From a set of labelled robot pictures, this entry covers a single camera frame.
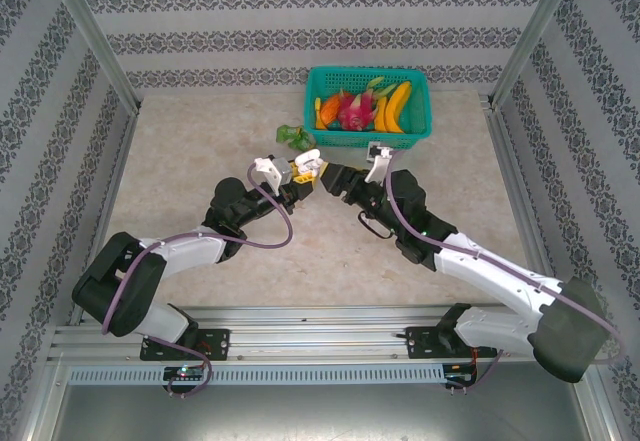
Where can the green snack packet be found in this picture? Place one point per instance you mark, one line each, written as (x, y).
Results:
(304, 142)
(286, 133)

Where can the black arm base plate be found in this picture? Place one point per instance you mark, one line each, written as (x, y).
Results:
(417, 342)
(217, 343)

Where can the pink dragon fruit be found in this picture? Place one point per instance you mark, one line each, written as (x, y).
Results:
(355, 108)

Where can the aluminium side rail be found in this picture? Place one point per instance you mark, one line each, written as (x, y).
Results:
(101, 221)
(510, 161)

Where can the small green circuit board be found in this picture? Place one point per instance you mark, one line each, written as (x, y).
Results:
(185, 373)
(460, 377)

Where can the small yellow banana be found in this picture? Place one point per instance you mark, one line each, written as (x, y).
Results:
(381, 118)

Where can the large yellow banana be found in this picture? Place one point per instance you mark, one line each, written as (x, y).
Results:
(397, 106)

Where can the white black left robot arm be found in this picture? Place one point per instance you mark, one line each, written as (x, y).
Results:
(190, 253)

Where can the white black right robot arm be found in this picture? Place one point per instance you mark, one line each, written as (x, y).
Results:
(500, 281)

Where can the teal plastic mesh basket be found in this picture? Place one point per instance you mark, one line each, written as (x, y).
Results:
(350, 77)

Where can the aluminium frame post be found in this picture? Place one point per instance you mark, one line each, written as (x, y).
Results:
(537, 31)
(90, 31)

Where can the aluminium front rail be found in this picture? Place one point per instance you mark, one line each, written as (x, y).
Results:
(310, 336)

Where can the orange mango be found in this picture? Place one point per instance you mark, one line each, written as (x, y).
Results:
(331, 108)

